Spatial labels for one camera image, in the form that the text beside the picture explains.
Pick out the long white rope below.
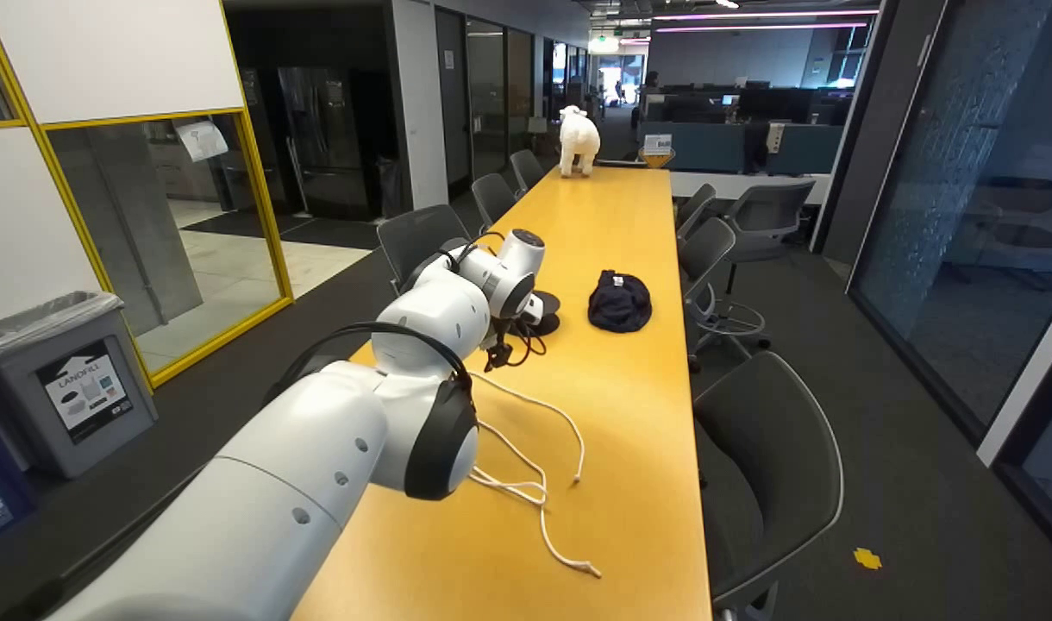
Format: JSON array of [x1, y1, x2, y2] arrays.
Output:
[[467, 369, 606, 583]]

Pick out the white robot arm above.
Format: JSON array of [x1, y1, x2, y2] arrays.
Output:
[[48, 228, 545, 621]]

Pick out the black cap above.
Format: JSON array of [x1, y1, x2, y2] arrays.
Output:
[[585, 268, 653, 332]]

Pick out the white plush toy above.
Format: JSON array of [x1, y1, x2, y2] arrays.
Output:
[[558, 102, 600, 176]]

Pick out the grey office chair middle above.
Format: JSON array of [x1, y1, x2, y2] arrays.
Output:
[[682, 216, 766, 358]]

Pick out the grey office chair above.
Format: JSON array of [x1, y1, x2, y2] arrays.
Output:
[[693, 352, 846, 621], [727, 180, 815, 248], [682, 216, 766, 358]]

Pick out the grey office chair far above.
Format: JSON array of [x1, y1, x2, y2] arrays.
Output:
[[727, 180, 815, 248]]

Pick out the grey office chair near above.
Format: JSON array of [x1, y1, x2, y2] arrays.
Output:
[[693, 352, 846, 621]]

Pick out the yellow scrap on floor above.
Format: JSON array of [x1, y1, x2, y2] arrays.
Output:
[[851, 548, 884, 571]]

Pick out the grey waste bin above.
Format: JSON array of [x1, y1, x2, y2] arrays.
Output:
[[0, 291, 157, 481]]

